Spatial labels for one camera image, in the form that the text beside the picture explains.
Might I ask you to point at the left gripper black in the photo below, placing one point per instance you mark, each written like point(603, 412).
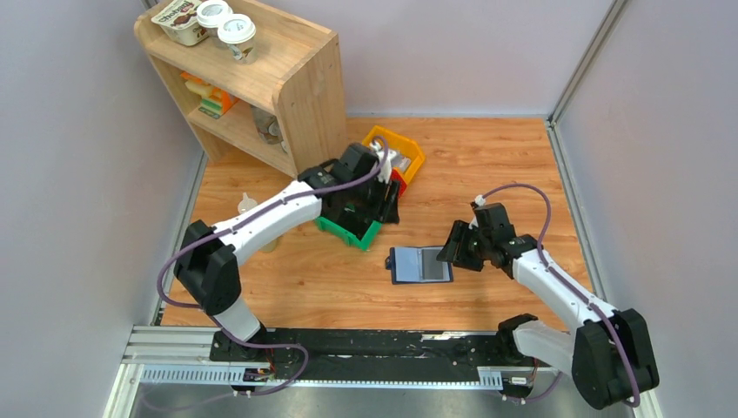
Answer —
point(383, 210)

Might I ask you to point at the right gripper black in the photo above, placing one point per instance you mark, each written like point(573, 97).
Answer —
point(453, 247)

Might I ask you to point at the navy blue card holder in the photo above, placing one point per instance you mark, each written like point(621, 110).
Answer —
point(417, 265)

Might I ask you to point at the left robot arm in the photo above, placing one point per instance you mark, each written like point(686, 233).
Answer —
point(208, 262)

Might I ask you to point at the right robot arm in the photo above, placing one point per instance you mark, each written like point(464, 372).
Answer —
point(606, 351)

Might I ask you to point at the green plastic bin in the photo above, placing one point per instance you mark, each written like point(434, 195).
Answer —
point(362, 239)

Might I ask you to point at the red plastic bin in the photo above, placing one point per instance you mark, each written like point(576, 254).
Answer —
point(398, 177)

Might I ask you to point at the white sachet in yellow bin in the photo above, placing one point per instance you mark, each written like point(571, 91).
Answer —
point(399, 161)

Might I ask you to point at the yellow plastic bin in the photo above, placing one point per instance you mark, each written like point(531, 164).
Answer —
point(404, 146)

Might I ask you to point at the clear squeeze bottle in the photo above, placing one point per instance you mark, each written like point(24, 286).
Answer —
point(247, 206)

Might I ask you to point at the glass jar on shelf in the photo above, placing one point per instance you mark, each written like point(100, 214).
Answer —
point(267, 126)

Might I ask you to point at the wooden shelf unit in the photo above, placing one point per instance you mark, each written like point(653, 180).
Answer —
point(297, 77)

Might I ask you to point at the orange snack package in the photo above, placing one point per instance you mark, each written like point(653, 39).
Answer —
point(214, 102)

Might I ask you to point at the white lidded paper cup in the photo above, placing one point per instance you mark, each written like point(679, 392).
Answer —
point(209, 15)

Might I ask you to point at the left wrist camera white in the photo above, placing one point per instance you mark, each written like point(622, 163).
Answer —
point(385, 161)

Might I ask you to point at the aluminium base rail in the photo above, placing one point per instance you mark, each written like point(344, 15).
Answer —
point(327, 358)

